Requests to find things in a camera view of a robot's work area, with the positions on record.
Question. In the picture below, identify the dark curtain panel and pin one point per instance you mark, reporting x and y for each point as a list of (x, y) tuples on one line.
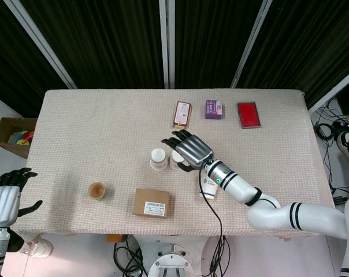
[(212, 43), (7, 57), (105, 43), (307, 43)]

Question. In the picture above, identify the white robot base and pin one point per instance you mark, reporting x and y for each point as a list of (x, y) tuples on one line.
[(168, 261)]

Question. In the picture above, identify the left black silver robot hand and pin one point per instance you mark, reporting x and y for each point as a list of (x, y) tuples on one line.
[(4, 202)]

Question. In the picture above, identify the brown cardboard box white label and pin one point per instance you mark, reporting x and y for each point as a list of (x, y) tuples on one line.
[(151, 203)]

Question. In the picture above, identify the beige sneaker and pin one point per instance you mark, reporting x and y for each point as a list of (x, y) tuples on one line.
[(38, 248)]

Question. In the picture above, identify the purple small carton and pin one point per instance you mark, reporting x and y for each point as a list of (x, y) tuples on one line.
[(214, 109)]

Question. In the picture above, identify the colourful toy pile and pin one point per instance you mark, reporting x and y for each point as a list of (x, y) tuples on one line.
[(21, 137)]

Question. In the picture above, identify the brown green ceramic cup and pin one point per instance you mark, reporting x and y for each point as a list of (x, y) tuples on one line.
[(96, 191)]

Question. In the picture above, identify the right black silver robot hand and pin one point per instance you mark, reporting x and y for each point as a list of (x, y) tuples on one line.
[(193, 150)]

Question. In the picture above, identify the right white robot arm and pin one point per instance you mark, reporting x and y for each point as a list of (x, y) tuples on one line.
[(238, 184)]

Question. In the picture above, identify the white black sneaker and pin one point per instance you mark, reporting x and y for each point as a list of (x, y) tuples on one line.
[(348, 144)]

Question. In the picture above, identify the white frame post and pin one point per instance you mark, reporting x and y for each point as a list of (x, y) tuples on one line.
[(166, 43), (336, 89), (41, 43), (251, 43)]

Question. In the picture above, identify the red flat case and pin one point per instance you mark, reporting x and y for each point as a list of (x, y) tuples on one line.
[(248, 115)]

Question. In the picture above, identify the beige waffle tablecloth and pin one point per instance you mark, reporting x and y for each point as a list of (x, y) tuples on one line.
[(90, 130)]

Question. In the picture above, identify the white paper cup blue print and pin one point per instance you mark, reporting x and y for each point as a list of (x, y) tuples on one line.
[(174, 161), (209, 191), (158, 160)]

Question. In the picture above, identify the maroon printed packet box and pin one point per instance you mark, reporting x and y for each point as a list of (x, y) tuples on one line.
[(182, 114)]

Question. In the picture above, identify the open cardboard floor box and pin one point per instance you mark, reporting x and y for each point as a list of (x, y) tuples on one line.
[(5, 144)]

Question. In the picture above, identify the small orange object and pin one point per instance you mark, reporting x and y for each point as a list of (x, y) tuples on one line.
[(114, 238)]

